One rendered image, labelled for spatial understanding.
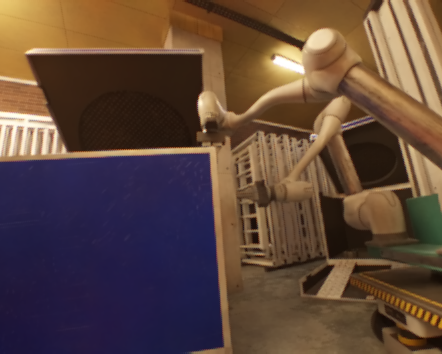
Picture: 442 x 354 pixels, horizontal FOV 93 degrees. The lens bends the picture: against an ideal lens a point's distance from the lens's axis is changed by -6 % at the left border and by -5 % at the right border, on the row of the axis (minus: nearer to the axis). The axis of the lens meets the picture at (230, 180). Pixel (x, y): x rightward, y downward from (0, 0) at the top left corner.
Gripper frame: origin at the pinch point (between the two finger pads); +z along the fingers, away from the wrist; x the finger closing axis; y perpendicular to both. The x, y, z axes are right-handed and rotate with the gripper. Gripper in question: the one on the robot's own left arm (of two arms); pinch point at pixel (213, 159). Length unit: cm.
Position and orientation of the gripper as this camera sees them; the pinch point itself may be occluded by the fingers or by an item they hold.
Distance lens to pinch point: 103.2
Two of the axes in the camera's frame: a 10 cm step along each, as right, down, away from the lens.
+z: 1.1, 9.2, -3.8
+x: -9.9, 0.5, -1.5
